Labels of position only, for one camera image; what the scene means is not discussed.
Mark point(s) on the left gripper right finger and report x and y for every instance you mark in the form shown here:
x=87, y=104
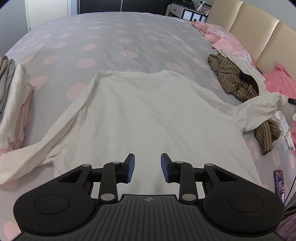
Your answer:
x=182, y=173

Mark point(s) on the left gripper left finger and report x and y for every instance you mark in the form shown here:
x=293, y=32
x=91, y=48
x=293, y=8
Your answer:
x=115, y=173

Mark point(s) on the cream white long-sleeve shirt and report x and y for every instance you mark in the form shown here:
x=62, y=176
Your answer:
x=148, y=114

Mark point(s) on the pink crumpled garment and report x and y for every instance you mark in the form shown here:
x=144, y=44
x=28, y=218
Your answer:
x=280, y=81

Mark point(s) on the white printed garment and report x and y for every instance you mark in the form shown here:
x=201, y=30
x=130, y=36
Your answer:
x=247, y=68

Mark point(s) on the brown striped garment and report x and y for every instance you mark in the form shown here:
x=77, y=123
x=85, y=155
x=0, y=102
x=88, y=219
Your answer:
x=243, y=87

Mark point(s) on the beige padded headboard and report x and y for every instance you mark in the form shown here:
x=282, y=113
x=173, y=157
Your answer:
x=267, y=39

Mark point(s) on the black smartphone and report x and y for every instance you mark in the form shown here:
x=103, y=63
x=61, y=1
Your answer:
x=279, y=184

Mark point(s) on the pink pillow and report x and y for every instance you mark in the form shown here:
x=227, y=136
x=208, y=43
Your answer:
x=222, y=39

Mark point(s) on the folded pink garment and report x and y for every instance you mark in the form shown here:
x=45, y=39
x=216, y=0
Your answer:
x=20, y=125

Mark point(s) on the folded white garment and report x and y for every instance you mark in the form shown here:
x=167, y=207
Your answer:
x=17, y=95

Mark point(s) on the grey pink-dotted bed cover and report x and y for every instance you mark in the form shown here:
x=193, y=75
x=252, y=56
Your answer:
x=63, y=55

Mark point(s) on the white bedside cabinet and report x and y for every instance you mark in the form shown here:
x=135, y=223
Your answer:
x=184, y=13

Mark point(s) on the folded grey garment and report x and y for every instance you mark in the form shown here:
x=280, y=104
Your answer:
x=6, y=78

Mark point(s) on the folded beige garment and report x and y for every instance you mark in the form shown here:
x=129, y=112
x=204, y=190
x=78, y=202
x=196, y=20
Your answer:
x=3, y=63

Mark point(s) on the black sliding wardrobe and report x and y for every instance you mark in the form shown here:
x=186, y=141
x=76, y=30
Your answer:
x=157, y=7

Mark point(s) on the white room door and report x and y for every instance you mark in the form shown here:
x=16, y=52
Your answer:
x=40, y=11

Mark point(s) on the picture frame on cabinet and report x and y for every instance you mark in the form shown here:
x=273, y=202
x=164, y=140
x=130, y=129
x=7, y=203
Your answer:
x=204, y=9

